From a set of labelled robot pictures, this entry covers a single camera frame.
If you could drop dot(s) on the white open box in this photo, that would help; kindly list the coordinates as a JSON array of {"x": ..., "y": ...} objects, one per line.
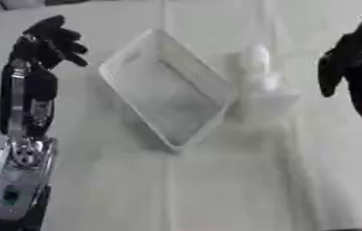
[{"x": 170, "y": 90}]

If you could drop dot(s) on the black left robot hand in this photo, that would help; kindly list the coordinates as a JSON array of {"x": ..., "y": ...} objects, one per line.
[{"x": 39, "y": 54}]

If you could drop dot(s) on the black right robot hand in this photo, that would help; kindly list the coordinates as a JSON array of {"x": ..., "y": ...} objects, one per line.
[{"x": 360, "y": 69}]

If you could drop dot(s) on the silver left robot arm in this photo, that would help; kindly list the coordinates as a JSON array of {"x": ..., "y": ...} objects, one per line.
[{"x": 16, "y": 183}]

